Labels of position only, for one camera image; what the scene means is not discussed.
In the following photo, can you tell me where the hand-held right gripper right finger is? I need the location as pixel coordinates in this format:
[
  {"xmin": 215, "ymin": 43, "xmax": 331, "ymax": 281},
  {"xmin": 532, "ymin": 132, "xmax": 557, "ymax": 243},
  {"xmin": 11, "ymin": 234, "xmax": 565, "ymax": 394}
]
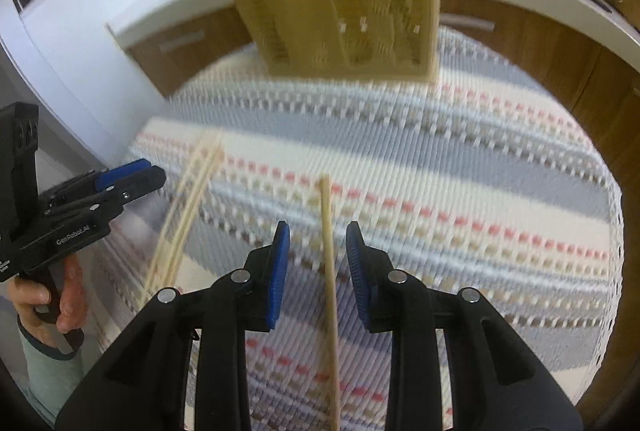
[{"xmin": 346, "ymin": 221, "xmax": 583, "ymax": 431}]

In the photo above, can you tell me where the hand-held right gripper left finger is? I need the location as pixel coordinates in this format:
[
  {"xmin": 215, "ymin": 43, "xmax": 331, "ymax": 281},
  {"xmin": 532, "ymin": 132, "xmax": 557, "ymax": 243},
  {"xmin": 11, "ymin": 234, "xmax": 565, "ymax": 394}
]
[{"xmin": 55, "ymin": 221, "xmax": 291, "ymax": 431}]

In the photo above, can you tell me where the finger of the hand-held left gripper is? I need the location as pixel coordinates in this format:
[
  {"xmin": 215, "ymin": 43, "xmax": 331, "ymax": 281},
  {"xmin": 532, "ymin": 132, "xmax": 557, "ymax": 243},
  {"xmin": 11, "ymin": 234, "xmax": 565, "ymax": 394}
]
[
  {"xmin": 45, "ymin": 165, "xmax": 167, "ymax": 232},
  {"xmin": 40, "ymin": 160, "xmax": 152, "ymax": 212}
]

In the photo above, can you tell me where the yellow plastic utensil basket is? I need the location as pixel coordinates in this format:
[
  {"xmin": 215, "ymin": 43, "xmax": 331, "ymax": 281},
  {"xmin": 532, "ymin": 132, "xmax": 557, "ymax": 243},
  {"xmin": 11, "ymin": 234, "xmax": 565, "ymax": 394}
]
[{"xmin": 220, "ymin": 0, "xmax": 441, "ymax": 84}]

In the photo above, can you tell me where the person's left forearm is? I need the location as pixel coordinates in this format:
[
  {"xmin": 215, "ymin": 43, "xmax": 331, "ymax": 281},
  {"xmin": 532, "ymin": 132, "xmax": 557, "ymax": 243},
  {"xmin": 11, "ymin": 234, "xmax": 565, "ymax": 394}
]
[{"xmin": 20, "ymin": 326, "xmax": 83, "ymax": 427}]

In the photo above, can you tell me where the person's left hand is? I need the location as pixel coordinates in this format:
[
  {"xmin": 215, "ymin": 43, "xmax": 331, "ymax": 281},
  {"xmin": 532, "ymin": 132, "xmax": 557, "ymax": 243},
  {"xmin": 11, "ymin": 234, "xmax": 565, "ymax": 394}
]
[{"xmin": 11, "ymin": 256, "xmax": 85, "ymax": 338}]

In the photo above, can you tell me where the striped woven table mat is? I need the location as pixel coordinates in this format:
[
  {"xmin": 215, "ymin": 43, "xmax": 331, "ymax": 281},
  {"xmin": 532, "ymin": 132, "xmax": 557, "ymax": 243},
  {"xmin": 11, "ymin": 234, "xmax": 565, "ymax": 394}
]
[{"xmin": 92, "ymin": 24, "xmax": 623, "ymax": 431}]

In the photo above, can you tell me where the metal cabinet handle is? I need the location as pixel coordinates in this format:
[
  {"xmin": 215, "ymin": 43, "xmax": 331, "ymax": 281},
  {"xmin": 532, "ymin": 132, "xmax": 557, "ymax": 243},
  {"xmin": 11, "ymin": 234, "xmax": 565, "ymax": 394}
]
[
  {"xmin": 159, "ymin": 30, "xmax": 207, "ymax": 54},
  {"xmin": 441, "ymin": 12, "xmax": 496, "ymax": 33}
]

